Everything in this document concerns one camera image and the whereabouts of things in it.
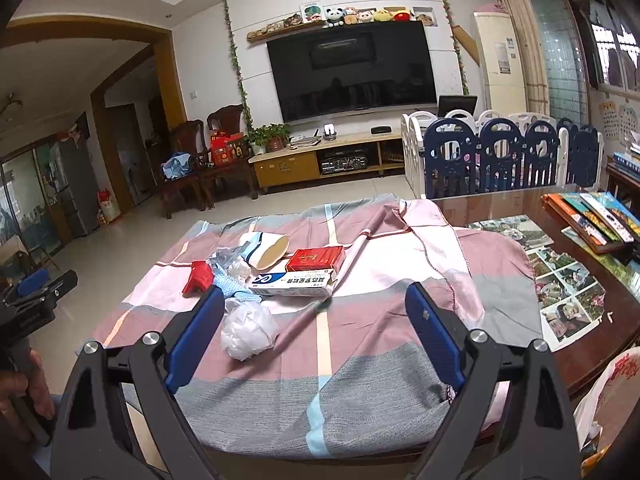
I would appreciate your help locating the barred window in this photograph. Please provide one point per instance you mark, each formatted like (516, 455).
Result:
(610, 35)

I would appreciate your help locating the green vine garland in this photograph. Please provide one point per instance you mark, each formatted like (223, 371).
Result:
(457, 45)
(235, 60)

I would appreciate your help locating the potted green plant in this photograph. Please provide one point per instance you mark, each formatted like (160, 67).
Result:
(270, 135)

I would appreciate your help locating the white plastic trash bag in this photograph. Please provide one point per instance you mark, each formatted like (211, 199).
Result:
(615, 400)

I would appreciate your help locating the blue plastic bag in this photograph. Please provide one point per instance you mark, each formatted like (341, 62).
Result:
(178, 166)

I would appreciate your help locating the white sack with red print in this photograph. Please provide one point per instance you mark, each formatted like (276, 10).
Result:
(109, 206)

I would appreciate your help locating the single landscape photo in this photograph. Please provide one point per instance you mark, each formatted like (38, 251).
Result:
(505, 232)

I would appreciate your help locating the blue dotted cloth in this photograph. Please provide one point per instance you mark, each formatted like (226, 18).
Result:
(235, 292)

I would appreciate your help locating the green picture card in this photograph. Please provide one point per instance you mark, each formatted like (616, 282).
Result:
(312, 12)

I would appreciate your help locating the wooden television cabinet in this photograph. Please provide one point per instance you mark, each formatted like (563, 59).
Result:
(285, 167)

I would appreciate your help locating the dark wooden chair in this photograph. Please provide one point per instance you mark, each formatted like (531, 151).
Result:
(182, 140)
(227, 117)

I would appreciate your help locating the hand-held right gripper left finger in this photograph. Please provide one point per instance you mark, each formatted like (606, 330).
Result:
(192, 340)

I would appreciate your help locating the plaid pink grey cloth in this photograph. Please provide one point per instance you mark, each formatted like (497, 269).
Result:
(375, 360)

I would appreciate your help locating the small desk clock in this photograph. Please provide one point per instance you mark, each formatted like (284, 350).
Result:
(329, 131)

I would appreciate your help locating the slanted wooden wall shelf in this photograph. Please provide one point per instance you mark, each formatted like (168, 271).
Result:
(465, 42)

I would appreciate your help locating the panda plush toy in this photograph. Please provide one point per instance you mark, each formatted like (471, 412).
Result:
(334, 16)

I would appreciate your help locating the black monitor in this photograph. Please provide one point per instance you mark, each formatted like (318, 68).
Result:
(457, 106)

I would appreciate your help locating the photo collage sheet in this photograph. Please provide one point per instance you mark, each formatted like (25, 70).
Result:
(567, 295)

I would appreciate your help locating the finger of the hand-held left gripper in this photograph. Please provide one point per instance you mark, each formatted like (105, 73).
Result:
(32, 282)
(60, 285)

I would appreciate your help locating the white and navy playpen fence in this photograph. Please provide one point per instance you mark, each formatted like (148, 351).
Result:
(505, 160)

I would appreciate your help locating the red cigarette box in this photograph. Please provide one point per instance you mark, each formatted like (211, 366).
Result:
(315, 259)

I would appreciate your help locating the tan shoe insole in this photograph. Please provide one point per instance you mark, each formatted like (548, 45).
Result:
(272, 252)

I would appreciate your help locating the row of colourful books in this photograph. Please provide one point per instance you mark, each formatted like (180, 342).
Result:
(590, 217)

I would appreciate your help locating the black set-top box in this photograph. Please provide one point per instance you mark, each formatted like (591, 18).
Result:
(380, 130)

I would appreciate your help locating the brown plush toy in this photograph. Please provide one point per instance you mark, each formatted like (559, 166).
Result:
(351, 16)

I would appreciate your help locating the red wrapper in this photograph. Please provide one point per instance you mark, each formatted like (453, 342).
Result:
(197, 277)

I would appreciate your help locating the red gift box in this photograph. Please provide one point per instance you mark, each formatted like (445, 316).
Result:
(227, 150)

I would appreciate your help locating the large black television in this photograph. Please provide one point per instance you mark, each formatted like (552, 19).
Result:
(350, 70)

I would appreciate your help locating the wall learning charts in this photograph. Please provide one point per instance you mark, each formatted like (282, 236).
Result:
(617, 120)

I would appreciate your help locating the black stereo amplifier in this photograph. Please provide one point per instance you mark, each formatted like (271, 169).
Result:
(345, 166)

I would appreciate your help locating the white tissue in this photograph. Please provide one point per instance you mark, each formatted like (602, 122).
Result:
(239, 270)

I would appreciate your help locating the white ointment box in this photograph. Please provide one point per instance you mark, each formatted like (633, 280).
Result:
(290, 285)

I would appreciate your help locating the pale picture card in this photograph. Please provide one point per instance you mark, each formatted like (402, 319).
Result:
(425, 16)

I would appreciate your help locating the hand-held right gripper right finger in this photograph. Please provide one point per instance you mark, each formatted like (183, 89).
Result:
(435, 330)

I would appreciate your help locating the red plush toy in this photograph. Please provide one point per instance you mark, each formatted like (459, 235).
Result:
(402, 16)

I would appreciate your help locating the stack of shelf books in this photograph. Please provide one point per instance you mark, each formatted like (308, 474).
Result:
(630, 155)

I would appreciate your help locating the cream standing air conditioner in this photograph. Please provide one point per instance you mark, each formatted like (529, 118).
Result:
(500, 60)

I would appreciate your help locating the beige curtain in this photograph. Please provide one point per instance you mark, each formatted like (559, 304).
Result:
(525, 35)

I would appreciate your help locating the yellow plush toy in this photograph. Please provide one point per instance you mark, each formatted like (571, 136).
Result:
(383, 15)

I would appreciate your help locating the grey refrigerator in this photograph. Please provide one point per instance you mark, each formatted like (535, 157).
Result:
(75, 185)

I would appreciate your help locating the beige plush toy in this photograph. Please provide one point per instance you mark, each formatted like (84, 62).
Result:
(367, 15)

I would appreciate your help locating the person's left hand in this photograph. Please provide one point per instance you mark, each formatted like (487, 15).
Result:
(42, 395)

